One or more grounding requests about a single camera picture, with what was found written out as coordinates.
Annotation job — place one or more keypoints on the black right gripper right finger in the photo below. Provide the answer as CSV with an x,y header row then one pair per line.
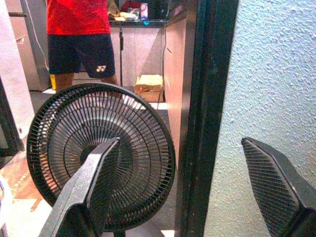
x,y
274,187

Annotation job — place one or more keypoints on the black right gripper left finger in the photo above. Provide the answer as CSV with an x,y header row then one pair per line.
x,y
74,187

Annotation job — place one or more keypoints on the brown wooden threshold board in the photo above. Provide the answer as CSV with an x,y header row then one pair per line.
x,y
21,172

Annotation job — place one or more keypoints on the black round floor fan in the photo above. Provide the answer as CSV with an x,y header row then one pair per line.
x,y
140,138

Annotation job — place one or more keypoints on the yellow box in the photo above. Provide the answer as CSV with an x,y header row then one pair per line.
x,y
52,81

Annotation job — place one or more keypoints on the white door jamb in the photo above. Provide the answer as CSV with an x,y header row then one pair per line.
x,y
13,86

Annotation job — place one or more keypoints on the brown cardboard box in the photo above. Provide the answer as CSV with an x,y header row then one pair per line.
x,y
149,86

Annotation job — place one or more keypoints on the grey metal cabinet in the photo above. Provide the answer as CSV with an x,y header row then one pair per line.
x,y
24,61

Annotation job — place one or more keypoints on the black stand pole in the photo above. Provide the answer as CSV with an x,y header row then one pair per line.
x,y
121,56

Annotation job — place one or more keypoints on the grey desk with glass top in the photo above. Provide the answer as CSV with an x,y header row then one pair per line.
x,y
140,54

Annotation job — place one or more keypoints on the brown wooden cabinet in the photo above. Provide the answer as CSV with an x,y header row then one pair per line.
x,y
176,74

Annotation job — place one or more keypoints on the person in red shirt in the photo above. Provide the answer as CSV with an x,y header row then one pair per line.
x,y
76,17

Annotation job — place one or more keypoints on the black door frame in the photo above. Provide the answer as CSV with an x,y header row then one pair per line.
x,y
209,98

